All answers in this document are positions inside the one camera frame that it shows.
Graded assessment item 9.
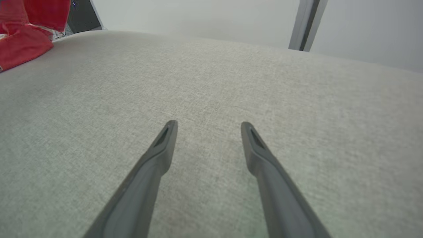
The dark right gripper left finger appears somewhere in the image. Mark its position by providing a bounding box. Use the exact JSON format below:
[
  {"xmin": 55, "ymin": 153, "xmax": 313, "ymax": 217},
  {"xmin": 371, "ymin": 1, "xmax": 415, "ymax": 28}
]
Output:
[{"xmin": 83, "ymin": 120, "xmax": 179, "ymax": 238}]

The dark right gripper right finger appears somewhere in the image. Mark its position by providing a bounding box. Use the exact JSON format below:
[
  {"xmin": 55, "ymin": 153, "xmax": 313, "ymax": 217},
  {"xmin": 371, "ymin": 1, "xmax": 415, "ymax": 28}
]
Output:
[{"xmin": 240, "ymin": 121, "xmax": 332, "ymax": 238}]

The grey fabric sofa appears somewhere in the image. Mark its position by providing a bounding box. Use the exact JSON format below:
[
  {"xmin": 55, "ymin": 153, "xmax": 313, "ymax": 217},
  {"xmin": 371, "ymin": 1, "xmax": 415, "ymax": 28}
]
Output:
[{"xmin": 0, "ymin": 30, "xmax": 423, "ymax": 238}]

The red white Bulls jersey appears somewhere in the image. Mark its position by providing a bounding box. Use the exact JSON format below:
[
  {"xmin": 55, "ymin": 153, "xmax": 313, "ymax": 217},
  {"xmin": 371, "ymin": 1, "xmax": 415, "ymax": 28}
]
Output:
[{"xmin": 0, "ymin": 0, "xmax": 76, "ymax": 41}]

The dark grey background panel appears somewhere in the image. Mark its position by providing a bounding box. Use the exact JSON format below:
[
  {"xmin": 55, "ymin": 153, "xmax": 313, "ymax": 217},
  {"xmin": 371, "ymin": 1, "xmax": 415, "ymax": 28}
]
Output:
[{"xmin": 66, "ymin": 0, "xmax": 103, "ymax": 33}]

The grey rounded wall post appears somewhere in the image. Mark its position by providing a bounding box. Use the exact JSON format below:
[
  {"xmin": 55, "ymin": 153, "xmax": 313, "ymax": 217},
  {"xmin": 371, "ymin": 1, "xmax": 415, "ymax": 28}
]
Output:
[
  {"xmin": 288, "ymin": 0, "xmax": 314, "ymax": 51},
  {"xmin": 304, "ymin": 0, "xmax": 328, "ymax": 52}
]

